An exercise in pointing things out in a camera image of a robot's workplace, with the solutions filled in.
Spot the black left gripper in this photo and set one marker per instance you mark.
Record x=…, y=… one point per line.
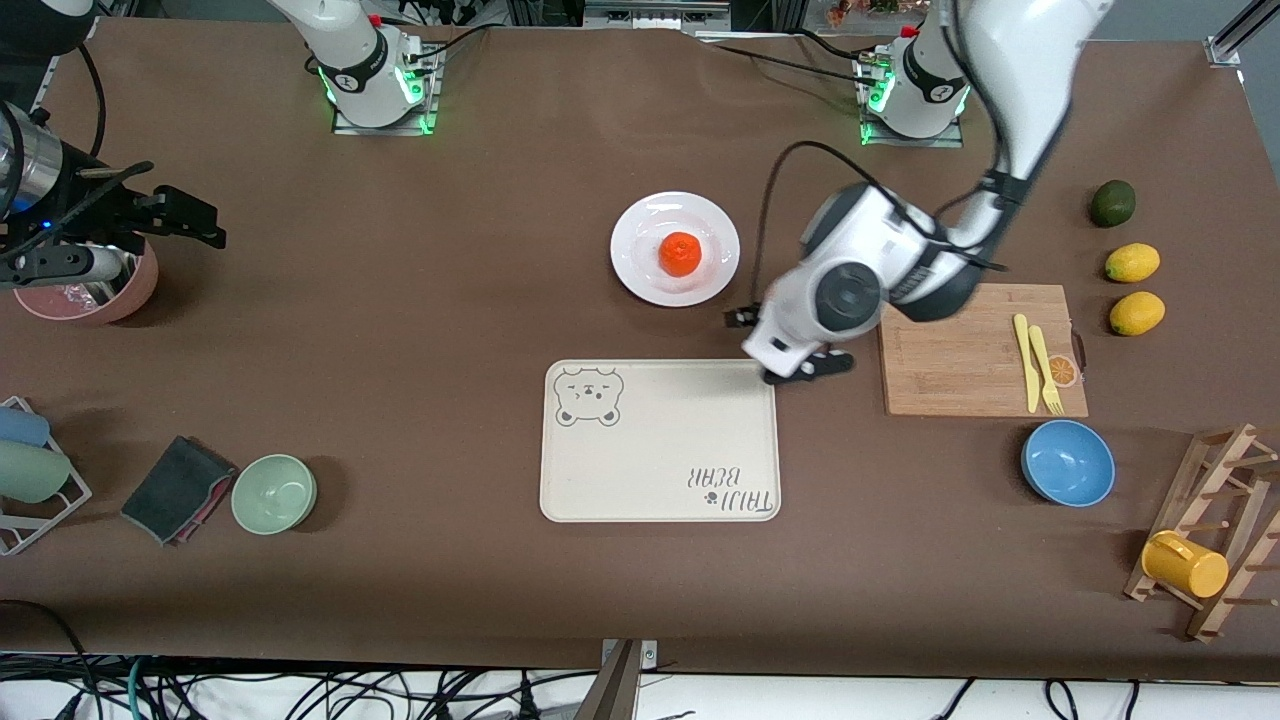
x=732, y=318

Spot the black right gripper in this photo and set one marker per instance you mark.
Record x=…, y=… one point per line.
x=97, y=203

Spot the orange mandarin fruit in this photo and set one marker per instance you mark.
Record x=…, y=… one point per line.
x=680, y=255

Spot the white round plate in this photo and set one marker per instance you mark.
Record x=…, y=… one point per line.
x=640, y=270

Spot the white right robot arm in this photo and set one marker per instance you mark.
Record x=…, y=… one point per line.
x=350, y=60

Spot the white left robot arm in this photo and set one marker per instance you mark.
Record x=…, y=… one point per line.
x=1020, y=70

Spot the steel scoop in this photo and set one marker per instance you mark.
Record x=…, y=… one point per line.
x=120, y=272

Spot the pink bowl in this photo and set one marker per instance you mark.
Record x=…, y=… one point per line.
x=135, y=292

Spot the clear ice pieces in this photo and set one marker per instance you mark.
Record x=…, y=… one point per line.
x=70, y=295

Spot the bamboo cutting board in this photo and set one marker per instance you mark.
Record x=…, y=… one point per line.
x=950, y=370

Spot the beige bear print tray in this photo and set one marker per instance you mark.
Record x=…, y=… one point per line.
x=660, y=450

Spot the yellow plastic knife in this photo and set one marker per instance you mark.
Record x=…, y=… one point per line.
x=1025, y=350

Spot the yellow plastic fork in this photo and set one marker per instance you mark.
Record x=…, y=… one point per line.
x=1040, y=355

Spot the light blue cup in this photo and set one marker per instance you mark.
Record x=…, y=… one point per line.
x=22, y=427

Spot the folded dark grey cloth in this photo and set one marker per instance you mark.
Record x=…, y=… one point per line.
x=175, y=490

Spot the pale green bowl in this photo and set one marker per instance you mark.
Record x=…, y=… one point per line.
x=274, y=495

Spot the pale green cup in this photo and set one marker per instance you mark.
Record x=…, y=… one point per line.
x=30, y=472

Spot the blue bowl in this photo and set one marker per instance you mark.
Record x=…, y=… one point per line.
x=1068, y=463

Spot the yellow lemon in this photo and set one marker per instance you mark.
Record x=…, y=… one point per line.
x=1137, y=314
x=1132, y=263

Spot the dark green avocado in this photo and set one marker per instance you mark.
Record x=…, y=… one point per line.
x=1112, y=203

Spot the grey metal box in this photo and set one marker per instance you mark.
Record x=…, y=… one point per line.
x=655, y=15

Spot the wooden cup rack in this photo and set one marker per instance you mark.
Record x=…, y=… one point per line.
x=1225, y=437

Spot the yellow mug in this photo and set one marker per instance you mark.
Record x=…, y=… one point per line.
x=1190, y=567

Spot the aluminium frame profile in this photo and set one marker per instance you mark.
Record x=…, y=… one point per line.
x=45, y=90

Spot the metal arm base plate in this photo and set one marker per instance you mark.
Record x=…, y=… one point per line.
x=380, y=130
x=915, y=142

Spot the aluminium frame post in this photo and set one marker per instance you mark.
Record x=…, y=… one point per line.
x=1225, y=45

